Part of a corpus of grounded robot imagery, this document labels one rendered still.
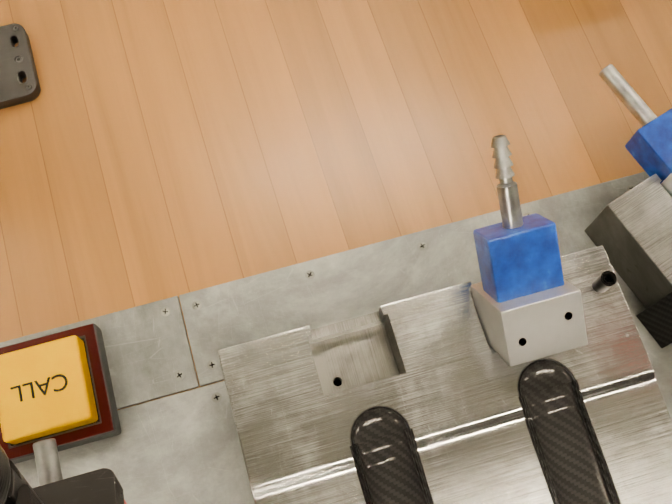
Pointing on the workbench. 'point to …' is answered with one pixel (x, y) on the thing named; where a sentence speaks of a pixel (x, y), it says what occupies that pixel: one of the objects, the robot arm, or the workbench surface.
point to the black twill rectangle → (659, 320)
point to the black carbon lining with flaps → (589, 489)
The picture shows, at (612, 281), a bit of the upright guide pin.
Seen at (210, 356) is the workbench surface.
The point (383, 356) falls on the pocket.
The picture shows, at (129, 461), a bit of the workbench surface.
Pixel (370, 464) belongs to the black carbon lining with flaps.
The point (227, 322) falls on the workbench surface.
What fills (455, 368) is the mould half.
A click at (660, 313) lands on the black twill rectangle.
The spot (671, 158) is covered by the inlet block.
